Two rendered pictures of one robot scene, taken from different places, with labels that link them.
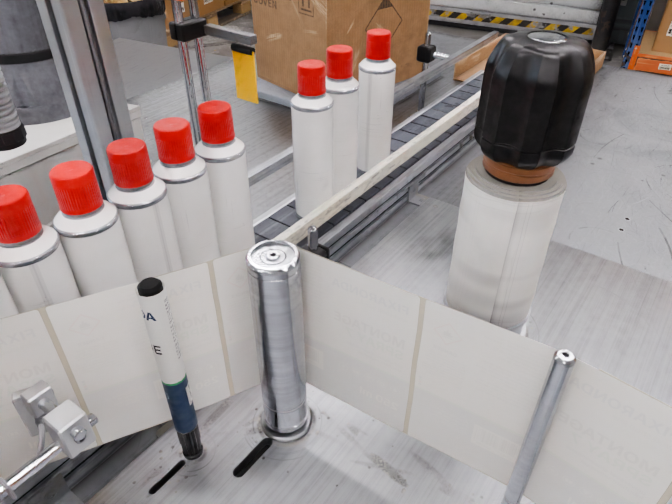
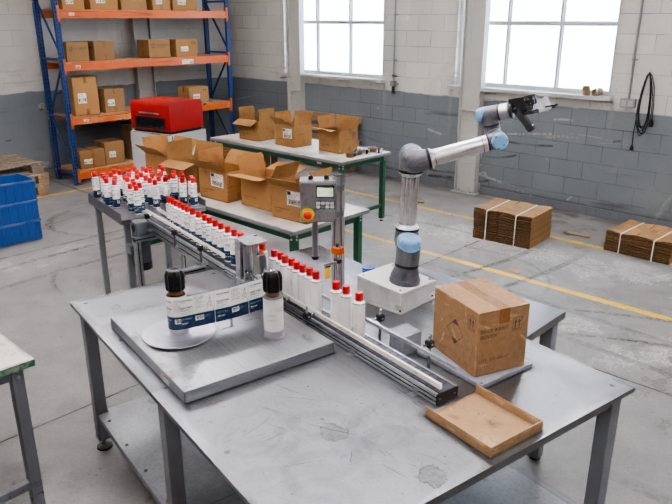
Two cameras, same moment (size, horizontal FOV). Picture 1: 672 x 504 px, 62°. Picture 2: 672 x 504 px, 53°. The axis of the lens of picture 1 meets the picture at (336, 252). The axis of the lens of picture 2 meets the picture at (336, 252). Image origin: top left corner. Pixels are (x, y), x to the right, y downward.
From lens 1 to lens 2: 3.04 m
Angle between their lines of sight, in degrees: 92
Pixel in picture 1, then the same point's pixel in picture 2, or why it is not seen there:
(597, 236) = (307, 380)
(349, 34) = (441, 321)
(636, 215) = (314, 393)
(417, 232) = (315, 336)
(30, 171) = (366, 284)
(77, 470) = not seen: hidden behind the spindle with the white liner
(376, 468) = (250, 319)
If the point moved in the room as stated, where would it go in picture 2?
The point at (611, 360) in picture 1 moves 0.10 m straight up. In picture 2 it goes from (251, 346) to (250, 324)
